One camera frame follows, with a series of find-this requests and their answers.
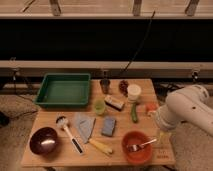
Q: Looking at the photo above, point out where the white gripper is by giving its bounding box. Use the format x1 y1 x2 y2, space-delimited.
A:
155 111 171 144

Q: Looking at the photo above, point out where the green pepper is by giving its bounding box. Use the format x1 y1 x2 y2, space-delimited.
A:
131 103 138 123

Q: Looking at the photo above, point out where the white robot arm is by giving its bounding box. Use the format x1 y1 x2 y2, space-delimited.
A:
154 85 213 137

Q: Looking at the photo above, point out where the light green plastic cup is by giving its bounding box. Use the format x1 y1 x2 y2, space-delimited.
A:
94 99 106 116

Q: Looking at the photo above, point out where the small metal cup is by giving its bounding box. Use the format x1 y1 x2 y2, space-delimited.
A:
100 79 110 94

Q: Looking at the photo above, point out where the orange round fruit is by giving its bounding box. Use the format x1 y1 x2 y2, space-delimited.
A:
145 103 157 115

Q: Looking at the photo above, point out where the orange bowl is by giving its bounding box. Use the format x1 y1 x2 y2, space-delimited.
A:
121 131 152 165

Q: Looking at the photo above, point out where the metal fork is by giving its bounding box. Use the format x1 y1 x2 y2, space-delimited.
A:
127 139 157 152

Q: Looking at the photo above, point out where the dark red grape bunch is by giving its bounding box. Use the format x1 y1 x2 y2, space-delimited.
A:
119 80 129 96

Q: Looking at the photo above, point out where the blue sponge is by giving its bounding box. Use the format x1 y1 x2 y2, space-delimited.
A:
101 116 116 137

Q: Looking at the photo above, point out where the grey folded cloth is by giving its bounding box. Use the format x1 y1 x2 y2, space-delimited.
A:
73 113 96 143

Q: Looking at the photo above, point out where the green plastic tray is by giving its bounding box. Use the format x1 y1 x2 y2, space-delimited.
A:
35 73 91 108

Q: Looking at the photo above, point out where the dark purple bowl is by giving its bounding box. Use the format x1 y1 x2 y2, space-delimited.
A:
29 127 59 155

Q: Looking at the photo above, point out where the black cable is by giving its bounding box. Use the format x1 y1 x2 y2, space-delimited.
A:
117 9 157 78

